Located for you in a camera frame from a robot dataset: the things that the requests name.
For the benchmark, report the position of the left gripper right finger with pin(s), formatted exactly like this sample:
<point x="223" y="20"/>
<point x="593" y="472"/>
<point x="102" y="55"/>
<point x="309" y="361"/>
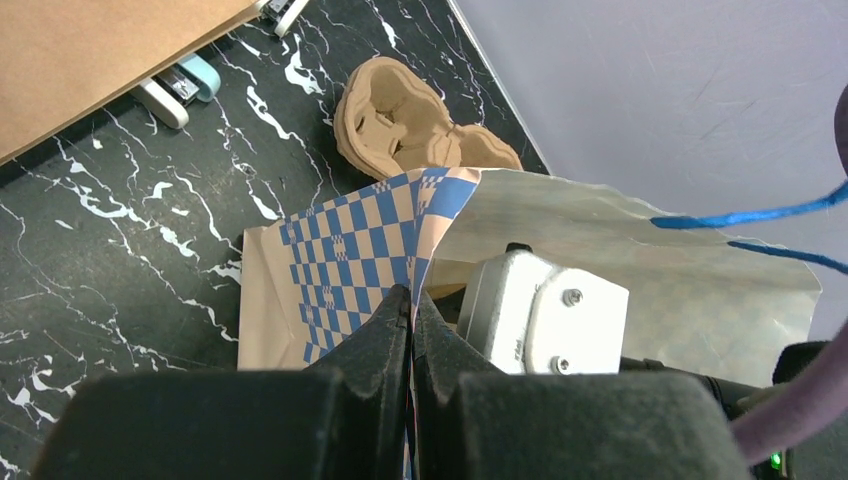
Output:
<point x="476" y="422"/>

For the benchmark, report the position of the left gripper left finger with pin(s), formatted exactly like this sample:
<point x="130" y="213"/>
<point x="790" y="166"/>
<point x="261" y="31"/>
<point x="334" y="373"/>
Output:
<point x="343" y="417"/>

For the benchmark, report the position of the blue checkered paper bag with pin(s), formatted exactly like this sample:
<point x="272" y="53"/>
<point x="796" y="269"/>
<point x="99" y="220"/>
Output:
<point x="334" y="266"/>

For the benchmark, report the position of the brown pulp cup carrier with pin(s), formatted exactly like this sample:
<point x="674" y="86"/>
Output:
<point x="390" y="121"/>

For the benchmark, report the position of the white blue stapler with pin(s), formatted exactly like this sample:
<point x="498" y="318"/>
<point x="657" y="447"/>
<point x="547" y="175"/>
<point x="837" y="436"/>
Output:
<point x="167" y="94"/>

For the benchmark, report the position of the white clip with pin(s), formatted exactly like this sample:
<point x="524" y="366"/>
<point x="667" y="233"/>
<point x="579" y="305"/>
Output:
<point x="282" y="13"/>

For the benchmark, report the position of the brown kraft paper bags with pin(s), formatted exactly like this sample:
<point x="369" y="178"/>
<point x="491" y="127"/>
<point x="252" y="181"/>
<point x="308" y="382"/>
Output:
<point x="60" y="60"/>

